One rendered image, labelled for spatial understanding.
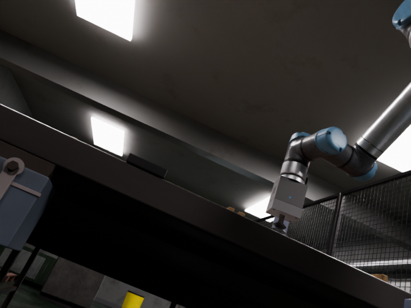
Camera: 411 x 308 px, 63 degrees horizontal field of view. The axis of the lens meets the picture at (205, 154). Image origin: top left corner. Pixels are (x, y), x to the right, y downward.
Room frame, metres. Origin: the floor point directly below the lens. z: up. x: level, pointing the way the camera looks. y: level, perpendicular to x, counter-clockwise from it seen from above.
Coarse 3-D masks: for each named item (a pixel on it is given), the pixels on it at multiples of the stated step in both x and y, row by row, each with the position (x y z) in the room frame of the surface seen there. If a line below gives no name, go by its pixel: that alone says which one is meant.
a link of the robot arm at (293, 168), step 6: (288, 162) 0.87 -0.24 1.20; (294, 162) 0.86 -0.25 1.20; (282, 168) 0.89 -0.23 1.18; (288, 168) 0.87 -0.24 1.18; (294, 168) 0.86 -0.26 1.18; (300, 168) 0.86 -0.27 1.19; (306, 168) 0.87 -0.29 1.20; (282, 174) 0.90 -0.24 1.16; (288, 174) 0.87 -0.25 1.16; (294, 174) 0.87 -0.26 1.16; (300, 174) 0.86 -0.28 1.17
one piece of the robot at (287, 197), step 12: (276, 180) 0.90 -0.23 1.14; (288, 180) 0.87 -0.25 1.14; (300, 180) 0.86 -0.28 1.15; (276, 192) 0.87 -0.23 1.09; (288, 192) 0.87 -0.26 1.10; (300, 192) 0.87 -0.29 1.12; (276, 204) 0.87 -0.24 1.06; (288, 204) 0.87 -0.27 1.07; (300, 204) 0.86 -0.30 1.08; (276, 216) 0.92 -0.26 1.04; (288, 216) 0.89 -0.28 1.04; (300, 216) 0.86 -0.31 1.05
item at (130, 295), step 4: (128, 292) 8.06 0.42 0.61; (132, 292) 7.99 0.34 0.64; (128, 296) 8.03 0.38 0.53; (132, 296) 7.99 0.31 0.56; (136, 296) 7.98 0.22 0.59; (140, 296) 8.01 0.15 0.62; (124, 300) 8.13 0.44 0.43; (128, 300) 8.01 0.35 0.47; (132, 300) 7.98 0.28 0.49; (136, 300) 7.99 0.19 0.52; (140, 300) 8.04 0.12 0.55; (124, 304) 8.06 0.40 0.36; (128, 304) 8.00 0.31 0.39; (132, 304) 7.99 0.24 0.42; (136, 304) 8.02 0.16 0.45; (140, 304) 8.10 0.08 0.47
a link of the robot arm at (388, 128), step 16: (400, 96) 0.68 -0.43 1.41; (384, 112) 0.72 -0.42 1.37; (400, 112) 0.69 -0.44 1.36; (368, 128) 0.77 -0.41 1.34; (384, 128) 0.73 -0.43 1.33; (400, 128) 0.71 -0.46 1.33; (368, 144) 0.77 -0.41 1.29; (384, 144) 0.75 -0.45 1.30; (352, 160) 0.80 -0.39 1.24; (368, 160) 0.79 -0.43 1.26; (352, 176) 0.85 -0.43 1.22; (368, 176) 0.83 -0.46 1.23
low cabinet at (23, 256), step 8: (0, 248) 8.10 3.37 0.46; (8, 248) 8.11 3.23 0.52; (24, 248) 8.15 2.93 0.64; (0, 256) 8.10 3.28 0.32; (8, 256) 8.12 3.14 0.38; (24, 256) 8.15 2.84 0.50; (40, 256) 8.19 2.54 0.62; (48, 256) 8.21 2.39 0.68; (0, 264) 8.11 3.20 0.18; (16, 264) 8.14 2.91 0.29; (24, 264) 8.16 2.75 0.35; (32, 264) 8.18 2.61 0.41; (40, 264) 8.19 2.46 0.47; (48, 264) 8.21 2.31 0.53; (16, 272) 8.15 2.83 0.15; (32, 272) 8.19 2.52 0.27; (40, 272) 8.21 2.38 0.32; (48, 272) 8.22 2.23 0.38; (24, 280) 8.22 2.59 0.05; (32, 280) 8.20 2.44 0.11; (40, 280) 8.22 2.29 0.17; (40, 288) 8.26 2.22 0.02
